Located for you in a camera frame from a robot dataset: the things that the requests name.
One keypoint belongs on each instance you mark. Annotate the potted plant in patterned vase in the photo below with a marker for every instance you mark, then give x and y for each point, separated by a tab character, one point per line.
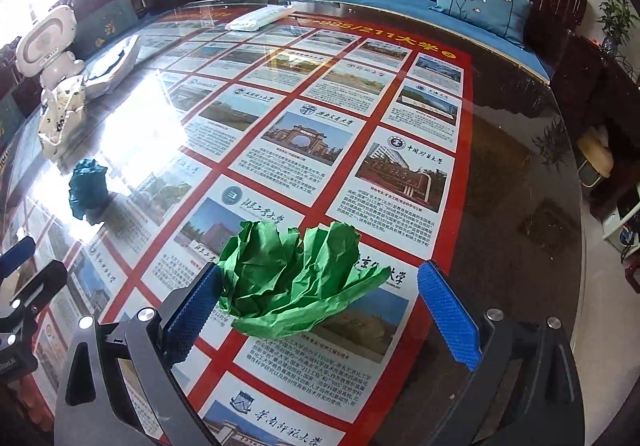
617	21

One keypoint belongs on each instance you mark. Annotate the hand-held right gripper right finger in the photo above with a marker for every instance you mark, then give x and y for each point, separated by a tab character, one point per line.
450	316

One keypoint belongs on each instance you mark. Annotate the white remote control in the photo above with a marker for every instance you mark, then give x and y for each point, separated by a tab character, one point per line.
265	17

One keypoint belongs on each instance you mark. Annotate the red bordered photo poster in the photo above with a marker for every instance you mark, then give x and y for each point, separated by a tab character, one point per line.
320	136

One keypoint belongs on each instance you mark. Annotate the blue floral cushion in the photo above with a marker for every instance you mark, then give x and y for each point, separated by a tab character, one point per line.
482	1

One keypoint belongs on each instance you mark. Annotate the teal floral cushion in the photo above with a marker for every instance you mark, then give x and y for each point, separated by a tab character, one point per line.
102	26

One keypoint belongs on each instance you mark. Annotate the red stool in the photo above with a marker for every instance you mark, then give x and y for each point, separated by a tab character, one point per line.
634	272

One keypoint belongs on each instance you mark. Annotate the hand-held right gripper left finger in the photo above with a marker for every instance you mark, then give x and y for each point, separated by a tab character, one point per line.
192	316

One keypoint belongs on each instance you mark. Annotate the white dotted crumpled bag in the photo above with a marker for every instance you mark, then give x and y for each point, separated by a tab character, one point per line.
62	121

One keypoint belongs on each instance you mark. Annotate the light green shelf rack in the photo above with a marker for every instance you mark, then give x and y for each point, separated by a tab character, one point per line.
622	221

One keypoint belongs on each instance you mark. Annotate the teal crumpled paper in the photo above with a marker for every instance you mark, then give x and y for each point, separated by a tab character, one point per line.
89	191

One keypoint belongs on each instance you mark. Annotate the white robot toy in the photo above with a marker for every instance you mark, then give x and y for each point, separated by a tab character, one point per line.
47	41

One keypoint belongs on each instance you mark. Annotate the green paper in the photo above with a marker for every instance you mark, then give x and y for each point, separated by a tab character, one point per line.
280	276

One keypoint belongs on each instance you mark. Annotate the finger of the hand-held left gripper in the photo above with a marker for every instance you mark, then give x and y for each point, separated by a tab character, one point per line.
17	256
35	291

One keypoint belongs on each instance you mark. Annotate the blue sofa seat pad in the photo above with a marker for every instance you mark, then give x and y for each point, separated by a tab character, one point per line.
375	9

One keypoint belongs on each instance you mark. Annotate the carved wooden table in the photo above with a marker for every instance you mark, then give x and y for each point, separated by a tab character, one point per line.
510	176

